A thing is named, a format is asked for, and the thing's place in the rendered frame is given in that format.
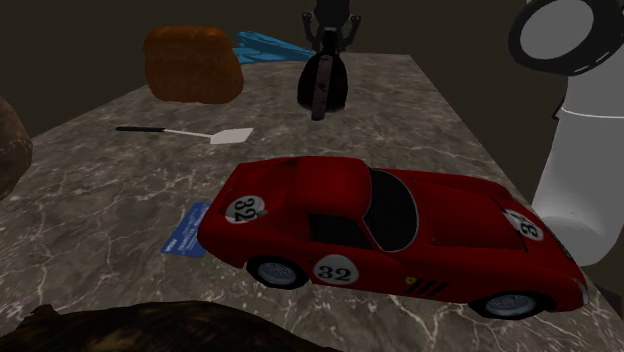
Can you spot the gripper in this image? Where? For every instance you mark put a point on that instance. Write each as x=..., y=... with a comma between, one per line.
x=331, y=13

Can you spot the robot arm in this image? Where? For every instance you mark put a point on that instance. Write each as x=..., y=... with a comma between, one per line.
x=585, y=170

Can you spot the black rounded jug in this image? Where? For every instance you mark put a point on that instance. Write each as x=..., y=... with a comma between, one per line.
x=336, y=83

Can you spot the blue stacked flat object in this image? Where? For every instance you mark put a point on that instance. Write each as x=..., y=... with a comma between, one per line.
x=265, y=48

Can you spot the brown bread loaf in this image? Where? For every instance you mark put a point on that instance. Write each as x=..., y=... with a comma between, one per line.
x=192, y=66

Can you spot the red toy racing car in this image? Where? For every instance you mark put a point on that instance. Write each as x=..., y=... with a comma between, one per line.
x=438, y=229

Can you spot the blue card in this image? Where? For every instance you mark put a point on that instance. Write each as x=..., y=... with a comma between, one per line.
x=184, y=234

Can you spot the brown rough rounded object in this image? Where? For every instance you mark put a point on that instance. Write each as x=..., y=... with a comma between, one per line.
x=12, y=151

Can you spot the dark brown mottled object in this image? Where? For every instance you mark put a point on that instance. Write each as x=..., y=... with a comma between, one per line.
x=146, y=329

